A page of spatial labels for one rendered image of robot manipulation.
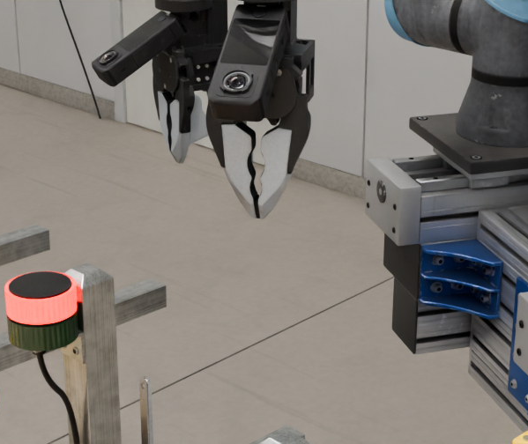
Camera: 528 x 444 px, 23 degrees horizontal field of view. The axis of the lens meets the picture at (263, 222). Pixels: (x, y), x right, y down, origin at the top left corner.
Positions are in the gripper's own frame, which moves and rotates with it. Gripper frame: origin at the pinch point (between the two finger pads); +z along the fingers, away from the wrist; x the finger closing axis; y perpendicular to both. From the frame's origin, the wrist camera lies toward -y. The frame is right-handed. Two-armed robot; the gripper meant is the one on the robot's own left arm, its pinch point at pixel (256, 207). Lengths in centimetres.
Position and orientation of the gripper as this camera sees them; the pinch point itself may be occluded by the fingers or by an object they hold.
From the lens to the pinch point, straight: 114.2
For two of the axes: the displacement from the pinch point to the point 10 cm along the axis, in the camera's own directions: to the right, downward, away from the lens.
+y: 2.4, -3.6, 9.0
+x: -9.7, -0.9, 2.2
